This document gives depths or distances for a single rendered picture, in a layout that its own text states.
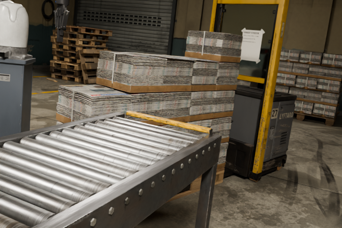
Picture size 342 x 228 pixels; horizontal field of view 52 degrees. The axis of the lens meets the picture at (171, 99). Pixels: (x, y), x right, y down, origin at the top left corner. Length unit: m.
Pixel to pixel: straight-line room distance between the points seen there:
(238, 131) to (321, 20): 5.43
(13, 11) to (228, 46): 1.65
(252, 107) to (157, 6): 6.78
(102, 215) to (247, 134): 2.78
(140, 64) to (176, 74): 0.36
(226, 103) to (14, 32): 1.77
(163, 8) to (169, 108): 7.44
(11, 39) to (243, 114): 2.30
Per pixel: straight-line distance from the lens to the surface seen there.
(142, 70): 2.22
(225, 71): 2.88
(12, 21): 1.93
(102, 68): 2.41
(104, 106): 2.07
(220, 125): 2.98
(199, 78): 2.63
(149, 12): 9.95
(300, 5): 8.78
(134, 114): 1.69
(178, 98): 2.50
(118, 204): 0.88
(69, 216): 0.78
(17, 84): 1.93
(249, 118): 3.47
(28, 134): 1.33
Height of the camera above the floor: 1.17
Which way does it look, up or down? 9 degrees down
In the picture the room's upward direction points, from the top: 7 degrees clockwise
